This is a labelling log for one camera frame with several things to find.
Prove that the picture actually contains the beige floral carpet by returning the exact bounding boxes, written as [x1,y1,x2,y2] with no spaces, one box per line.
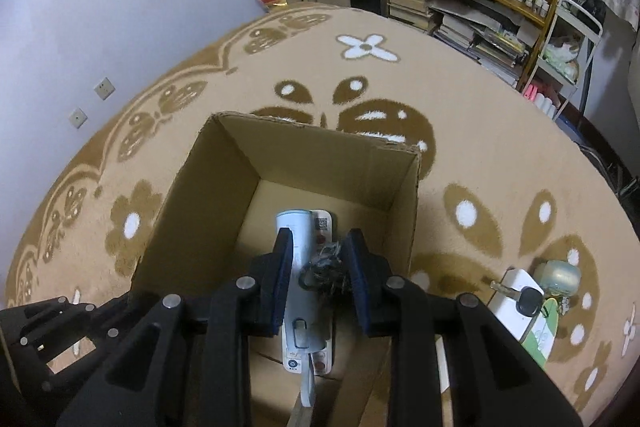
[0,2,640,427]

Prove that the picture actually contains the black car key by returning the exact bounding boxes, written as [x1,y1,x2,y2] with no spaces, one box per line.
[491,282,544,319]

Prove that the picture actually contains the pile of magazines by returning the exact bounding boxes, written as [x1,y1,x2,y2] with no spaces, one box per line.
[431,1,532,78]

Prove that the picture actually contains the green oval disc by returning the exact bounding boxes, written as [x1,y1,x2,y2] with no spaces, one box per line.
[521,297,559,366]

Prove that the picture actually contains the brown cardboard box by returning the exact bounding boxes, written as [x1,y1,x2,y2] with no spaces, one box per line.
[129,111,423,427]

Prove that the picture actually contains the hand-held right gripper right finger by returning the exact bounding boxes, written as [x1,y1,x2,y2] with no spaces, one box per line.
[342,228,585,427]

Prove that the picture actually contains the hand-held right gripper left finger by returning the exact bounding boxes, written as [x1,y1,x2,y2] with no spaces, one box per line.
[55,227,296,427]

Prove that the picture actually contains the white trolley cart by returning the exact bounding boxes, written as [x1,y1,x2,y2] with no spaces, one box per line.
[520,0,604,118]

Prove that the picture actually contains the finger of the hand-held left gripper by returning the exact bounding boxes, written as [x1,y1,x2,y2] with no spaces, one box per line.
[0,296,143,400]

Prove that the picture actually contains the white remote with coloured buttons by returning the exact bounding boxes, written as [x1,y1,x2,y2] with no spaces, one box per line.
[310,209,337,376]

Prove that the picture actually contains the stack of old books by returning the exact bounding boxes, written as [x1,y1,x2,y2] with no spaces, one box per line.
[387,0,437,31]

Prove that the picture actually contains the pale green rounded device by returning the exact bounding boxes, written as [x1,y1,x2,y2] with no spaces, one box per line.
[536,259,582,301]

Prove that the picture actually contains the white charger cube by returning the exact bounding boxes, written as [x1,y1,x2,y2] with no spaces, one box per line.
[487,269,544,344]

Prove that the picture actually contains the pale blue white tube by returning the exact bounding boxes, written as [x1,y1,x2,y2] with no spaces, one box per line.
[275,209,332,354]

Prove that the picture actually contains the dark bunch of keys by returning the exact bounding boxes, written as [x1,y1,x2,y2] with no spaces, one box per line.
[299,243,354,296]

